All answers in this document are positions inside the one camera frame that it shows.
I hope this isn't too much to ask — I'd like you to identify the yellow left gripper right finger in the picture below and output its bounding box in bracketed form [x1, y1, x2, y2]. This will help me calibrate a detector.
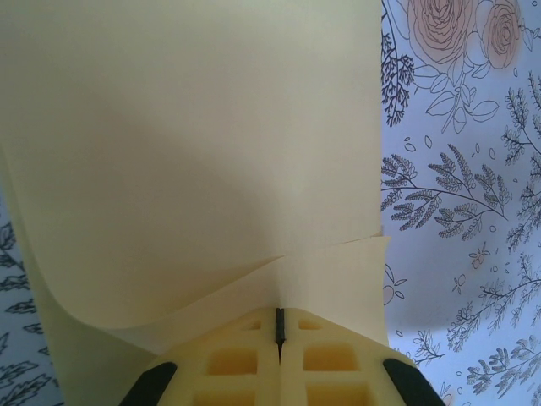
[276, 306, 418, 406]

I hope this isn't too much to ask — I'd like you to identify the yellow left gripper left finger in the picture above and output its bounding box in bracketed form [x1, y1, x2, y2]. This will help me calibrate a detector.
[147, 306, 282, 406]

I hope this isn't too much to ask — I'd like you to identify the yellow cloth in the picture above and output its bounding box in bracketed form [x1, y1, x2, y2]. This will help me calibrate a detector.
[0, 0, 392, 406]

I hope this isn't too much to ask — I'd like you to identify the floral patterned table cover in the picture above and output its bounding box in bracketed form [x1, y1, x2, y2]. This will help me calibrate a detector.
[0, 0, 541, 406]

